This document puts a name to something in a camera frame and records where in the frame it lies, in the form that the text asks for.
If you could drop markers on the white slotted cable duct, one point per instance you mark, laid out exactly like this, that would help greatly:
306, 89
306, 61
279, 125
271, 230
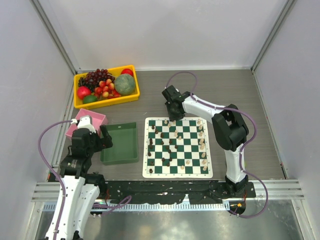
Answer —
184, 206

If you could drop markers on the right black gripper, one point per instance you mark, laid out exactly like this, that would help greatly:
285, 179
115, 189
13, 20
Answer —
171, 117

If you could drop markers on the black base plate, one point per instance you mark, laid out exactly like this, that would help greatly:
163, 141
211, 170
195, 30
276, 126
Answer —
169, 192

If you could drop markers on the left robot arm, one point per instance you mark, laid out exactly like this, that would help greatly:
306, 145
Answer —
78, 188

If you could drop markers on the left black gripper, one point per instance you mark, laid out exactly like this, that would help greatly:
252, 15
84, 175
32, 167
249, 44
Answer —
106, 140

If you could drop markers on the red yellow cherry bunch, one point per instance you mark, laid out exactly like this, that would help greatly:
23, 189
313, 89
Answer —
106, 90

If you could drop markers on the green white chess board mat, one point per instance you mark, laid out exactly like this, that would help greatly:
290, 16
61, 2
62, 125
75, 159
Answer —
176, 149

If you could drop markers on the red apple front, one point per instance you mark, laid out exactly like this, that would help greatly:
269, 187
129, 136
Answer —
82, 92

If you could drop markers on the green lime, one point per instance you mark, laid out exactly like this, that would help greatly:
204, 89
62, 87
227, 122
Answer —
89, 99

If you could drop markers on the green melon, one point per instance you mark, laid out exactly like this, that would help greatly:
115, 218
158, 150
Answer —
125, 84

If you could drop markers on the yellow plastic fruit bin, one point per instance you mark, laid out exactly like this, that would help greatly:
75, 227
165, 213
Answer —
116, 71

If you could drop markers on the red apple back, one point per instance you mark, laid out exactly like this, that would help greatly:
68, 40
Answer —
127, 71

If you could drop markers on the dark purple grape bunch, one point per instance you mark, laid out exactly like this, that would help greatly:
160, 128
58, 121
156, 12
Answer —
92, 79

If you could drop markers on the red apple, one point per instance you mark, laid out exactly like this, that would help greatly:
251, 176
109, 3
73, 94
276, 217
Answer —
82, 92
127, 71

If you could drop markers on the pink plastic box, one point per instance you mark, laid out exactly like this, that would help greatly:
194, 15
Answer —
98, 119

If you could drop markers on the green plastic tray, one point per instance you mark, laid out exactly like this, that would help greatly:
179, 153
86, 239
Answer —
125, 148

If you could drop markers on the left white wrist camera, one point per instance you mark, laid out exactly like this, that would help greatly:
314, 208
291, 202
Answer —
85, 122

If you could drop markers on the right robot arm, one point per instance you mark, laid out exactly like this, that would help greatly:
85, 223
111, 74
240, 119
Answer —
229, 128

